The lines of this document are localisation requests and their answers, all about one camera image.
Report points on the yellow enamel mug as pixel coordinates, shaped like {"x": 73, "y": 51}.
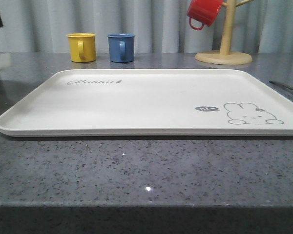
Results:
{"x": 82, "y": 47}

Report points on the wooden mug tree stand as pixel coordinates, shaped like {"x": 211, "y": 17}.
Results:
{"x": 225, "y": 56}

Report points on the cream rabbit serving tray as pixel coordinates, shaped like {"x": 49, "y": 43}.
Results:
{"x": 119, "y": 102}

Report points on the red enamel mug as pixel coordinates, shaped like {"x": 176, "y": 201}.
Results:
{"x": 204, "y": 11}

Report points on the blue enamel mug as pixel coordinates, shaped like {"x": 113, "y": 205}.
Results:
{"x": 121, "y": 47}

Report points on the metal chopstick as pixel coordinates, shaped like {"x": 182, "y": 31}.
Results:
{"x": 281, "y": 85}

